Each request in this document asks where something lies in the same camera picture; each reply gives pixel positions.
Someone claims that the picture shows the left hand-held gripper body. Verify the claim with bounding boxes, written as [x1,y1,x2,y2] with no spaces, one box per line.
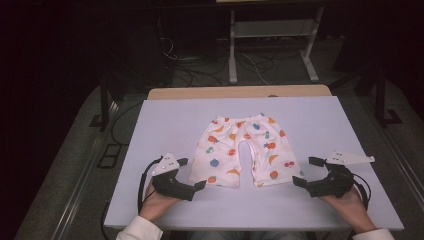
[151,152,198,202]

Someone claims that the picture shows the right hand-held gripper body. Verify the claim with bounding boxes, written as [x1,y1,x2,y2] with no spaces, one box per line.
[305,149,376,199]

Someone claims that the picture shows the white fruit print pants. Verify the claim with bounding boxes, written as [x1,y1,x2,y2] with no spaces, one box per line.
[188,112,305,188]

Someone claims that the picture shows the person's left hand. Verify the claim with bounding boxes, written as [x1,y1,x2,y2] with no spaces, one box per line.
[139,182,179,222]

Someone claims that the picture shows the person's right hand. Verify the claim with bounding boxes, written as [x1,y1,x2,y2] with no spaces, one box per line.
[319,188,376,233]

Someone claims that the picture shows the white board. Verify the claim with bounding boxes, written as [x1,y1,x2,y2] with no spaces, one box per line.
[103,95,405,232]

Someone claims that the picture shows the wooden table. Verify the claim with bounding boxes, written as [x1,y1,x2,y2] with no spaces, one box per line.
[147,84,333,101]

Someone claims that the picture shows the black metal stand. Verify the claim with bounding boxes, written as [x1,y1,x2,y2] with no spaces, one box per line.
[89,78,122,132]
[373,64,403,128]

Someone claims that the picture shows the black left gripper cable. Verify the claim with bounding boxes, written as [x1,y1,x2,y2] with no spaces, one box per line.
[137,156,164,215]

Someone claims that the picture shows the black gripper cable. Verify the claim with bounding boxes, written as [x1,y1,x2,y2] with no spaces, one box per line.
[351,172,372,212]
[137,156,164,215]

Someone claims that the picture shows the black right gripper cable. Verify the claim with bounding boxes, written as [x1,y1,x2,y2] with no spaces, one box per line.
[351,172,372,212]

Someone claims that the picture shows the black floor cable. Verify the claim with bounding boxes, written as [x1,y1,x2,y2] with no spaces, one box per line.
[110,100,145,146]

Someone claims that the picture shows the white floor cable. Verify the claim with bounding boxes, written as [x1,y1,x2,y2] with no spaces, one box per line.
[238,52,270,86]

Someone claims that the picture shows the white metal desk frame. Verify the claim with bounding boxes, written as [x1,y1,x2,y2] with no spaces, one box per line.
[227,5,326,85]

